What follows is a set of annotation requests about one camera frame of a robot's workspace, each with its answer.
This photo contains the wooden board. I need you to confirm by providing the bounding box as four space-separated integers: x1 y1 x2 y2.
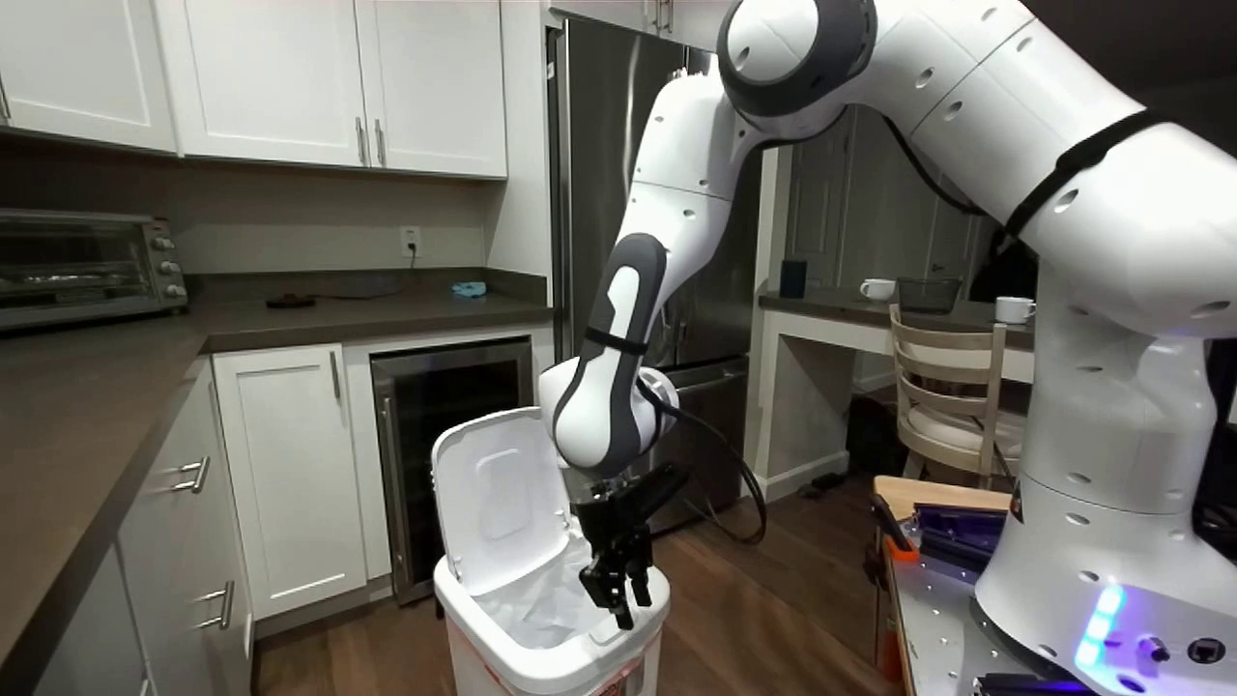
871 473 1018 526

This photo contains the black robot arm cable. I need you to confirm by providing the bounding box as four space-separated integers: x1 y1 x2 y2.
638 376 772 547

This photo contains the black undercounter beverage cooler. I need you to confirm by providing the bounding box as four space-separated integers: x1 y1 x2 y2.
369 335 536 608

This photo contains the robot mounting table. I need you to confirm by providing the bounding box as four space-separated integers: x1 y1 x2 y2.
871 475 1237 696

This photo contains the stainless steel refrigerator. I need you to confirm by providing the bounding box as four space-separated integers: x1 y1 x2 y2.
544 11 767 537

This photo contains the white trash bag liner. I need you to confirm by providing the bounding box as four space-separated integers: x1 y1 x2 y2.
463 532 650 654

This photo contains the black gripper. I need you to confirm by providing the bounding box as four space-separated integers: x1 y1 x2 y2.
573 464 691 634

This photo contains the wooden slat chair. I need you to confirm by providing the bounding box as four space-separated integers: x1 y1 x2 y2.
886 303 1038 491

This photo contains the white mug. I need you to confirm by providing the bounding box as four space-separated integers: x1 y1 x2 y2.
991 294 1039 327

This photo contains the white trash bin body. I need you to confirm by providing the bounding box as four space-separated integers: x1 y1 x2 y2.
429 551 672 696

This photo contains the silver toaster oven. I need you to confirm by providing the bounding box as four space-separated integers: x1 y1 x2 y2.
0 208 195 335

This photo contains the white built-in desk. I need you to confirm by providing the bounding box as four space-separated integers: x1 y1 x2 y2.
744 281 1038 507

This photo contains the black orange clamp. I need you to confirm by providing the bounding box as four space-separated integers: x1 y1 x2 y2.
871 496 928 572

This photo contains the white upper cabinet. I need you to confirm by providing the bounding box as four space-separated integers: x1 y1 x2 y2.
151 0 513 183
0 0 182 157

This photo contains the white lower cabinet door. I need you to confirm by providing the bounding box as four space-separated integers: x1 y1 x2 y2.
210 340 393 626

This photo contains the white drawer stack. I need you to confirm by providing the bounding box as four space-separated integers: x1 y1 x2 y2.
33 354 258 696

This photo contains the white bin lid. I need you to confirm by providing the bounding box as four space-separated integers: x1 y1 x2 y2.
427 403 579 599

